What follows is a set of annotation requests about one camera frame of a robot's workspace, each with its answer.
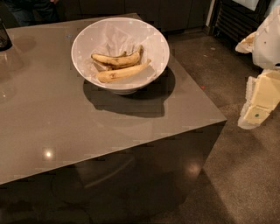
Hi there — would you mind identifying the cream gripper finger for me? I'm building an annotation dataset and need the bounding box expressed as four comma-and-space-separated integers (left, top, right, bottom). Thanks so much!
235, 31, 256, 53
238, 70, 280, 130

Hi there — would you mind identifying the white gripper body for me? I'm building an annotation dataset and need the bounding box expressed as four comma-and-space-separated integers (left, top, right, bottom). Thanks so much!
252, 5, 280, 70

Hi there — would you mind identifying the yellow banana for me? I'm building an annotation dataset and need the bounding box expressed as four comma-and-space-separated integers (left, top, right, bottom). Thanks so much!
91, 45, 143, 69
95, 59, 151, 83

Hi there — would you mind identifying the white bowl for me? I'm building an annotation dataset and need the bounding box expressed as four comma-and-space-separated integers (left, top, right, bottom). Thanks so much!
71, 17, 171, 95

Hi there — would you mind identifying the white paper bowl liner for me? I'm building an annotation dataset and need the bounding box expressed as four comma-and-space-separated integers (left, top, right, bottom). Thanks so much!
83, 20, 163, 86

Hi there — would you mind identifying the black slatted appliance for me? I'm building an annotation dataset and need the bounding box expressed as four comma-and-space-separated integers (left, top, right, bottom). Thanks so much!
208, 0, 271, 42

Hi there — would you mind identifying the dark cabinet front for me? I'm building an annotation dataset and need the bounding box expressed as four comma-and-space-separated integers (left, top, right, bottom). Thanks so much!
57, 0, 212, 32

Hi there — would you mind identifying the person in dark clothes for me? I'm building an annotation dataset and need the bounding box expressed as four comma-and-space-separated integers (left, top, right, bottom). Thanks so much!
3, 0, 60, 26

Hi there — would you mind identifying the dark object at table edge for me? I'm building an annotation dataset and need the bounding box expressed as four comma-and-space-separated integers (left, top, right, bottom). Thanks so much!
0, 18, 12, 51

